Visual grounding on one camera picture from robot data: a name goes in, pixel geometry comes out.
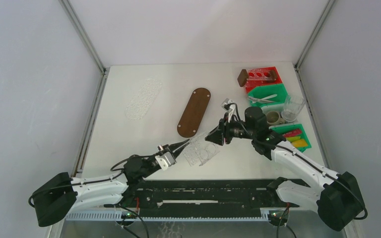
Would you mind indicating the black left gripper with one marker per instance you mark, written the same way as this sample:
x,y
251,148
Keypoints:
x,y
166,148

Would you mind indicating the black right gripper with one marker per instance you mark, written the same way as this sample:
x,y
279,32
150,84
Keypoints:
x,y
216,136

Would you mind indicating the clear textured acrylic holder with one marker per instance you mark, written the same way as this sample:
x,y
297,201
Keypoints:
x,y
199,151

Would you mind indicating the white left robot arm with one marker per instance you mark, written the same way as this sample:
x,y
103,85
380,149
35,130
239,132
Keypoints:
x,y
62,194

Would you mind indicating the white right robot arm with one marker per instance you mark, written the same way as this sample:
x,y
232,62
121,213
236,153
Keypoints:
x,y
335,197

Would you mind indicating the brown oval wooden tray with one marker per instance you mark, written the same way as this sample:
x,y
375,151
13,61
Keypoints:
x,y
193,114

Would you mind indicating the clear textured oval tray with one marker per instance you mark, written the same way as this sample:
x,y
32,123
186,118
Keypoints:
x,y
141,102

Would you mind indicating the green toothpaste tube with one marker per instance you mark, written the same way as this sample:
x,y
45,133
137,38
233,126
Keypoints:
x,y
293,138

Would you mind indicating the green bin with toothpaste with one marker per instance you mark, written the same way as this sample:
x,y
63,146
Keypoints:
x,y
288,127

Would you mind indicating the red toothpaste tube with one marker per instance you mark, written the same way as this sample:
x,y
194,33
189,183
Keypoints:
x,y
295,132

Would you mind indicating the yellow toothpaste tube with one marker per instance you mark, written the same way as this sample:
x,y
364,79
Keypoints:
x,y
300,143

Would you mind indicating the grey ceramic cup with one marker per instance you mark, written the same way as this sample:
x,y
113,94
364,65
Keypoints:
x,y
274,118

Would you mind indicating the green bin with toothbrushes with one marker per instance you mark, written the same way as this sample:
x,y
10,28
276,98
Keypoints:
x,y
264,91

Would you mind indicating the white storage bin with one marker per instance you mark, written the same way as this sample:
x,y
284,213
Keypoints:
x,y
276,107

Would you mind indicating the red storage bin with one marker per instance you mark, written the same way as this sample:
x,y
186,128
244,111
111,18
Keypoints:
x,y
251,84

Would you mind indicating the clear glass tumbler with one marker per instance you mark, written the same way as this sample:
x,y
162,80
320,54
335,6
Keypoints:
x,y
292,107

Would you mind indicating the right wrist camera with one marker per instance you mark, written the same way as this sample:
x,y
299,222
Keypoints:
x,y
228,105

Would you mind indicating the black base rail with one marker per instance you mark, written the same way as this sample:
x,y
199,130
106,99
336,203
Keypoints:
x,y
202,198

